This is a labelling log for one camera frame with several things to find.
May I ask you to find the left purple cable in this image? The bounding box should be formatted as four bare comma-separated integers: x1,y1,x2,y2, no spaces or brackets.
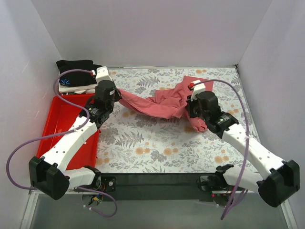
6,69,118,218

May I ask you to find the white folded t-shirt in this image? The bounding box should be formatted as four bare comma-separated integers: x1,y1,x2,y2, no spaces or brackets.
59,84,97,94

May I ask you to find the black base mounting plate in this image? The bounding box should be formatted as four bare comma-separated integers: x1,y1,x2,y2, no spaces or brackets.
102,173,232,202

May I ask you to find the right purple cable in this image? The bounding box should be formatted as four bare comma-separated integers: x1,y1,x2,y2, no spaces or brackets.
193,79,251,220

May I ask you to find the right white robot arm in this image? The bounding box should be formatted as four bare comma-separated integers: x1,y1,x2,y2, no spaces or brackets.
187,91,300,208

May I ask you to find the red plastic tray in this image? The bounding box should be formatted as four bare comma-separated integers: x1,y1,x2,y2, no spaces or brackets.
36,96,100,170

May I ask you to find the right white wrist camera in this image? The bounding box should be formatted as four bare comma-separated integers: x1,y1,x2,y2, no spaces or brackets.
188,80,206,101

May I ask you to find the floral patterned table mat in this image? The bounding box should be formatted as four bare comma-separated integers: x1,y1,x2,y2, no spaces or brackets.
96,67,257,173

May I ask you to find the purple cable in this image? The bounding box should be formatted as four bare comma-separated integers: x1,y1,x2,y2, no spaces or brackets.
193,79,251,220
6,69,118,218

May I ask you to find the aluminium frame rail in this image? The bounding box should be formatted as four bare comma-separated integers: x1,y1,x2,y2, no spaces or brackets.
20,192,82,229

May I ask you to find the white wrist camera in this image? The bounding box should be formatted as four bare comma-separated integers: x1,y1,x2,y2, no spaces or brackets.
91,66,113,83
188,80,206,101

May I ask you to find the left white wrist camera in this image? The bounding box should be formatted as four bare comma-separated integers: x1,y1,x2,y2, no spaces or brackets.
91,66,113,83

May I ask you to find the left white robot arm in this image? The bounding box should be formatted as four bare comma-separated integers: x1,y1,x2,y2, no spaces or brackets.
29,80,121,200

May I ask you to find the black folded t-shirt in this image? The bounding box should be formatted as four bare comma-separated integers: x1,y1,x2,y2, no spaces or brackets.
56,60,102,87

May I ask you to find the pink t-shirt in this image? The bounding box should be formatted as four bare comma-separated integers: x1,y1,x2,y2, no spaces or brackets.
119,76,208,132

